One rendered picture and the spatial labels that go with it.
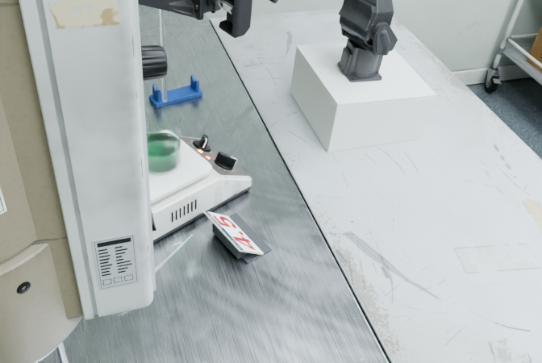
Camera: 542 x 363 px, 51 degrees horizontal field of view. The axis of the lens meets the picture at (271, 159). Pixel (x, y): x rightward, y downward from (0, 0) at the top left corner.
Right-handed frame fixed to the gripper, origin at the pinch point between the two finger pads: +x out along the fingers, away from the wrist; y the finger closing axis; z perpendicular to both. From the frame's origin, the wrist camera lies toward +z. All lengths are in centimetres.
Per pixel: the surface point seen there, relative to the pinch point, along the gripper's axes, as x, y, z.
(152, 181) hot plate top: 4.1, 2.9, -26.0
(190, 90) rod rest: -19.9, -22.5, -33.7
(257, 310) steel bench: 1.5, 24.2, -34.7
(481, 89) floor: -224, -54, -124
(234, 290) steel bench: 2.0, 19.7, -34.7
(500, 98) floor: -226, -44, -124
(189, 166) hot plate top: -1.8, 3.2, -26.0
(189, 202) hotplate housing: 0.3, 6.3, -29.7
